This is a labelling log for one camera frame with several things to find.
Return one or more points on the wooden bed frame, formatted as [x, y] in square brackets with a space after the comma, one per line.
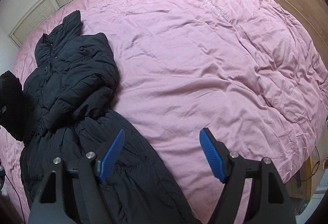
[305, 182]

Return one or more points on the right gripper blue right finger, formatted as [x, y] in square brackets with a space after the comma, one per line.
[216, 154]

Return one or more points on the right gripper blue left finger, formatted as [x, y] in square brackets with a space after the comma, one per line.
[107, 155]

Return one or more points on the pink bed duvet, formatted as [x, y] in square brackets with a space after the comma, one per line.
[246, 69]

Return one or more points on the black puffer coat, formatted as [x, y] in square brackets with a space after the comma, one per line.
[63, 110]

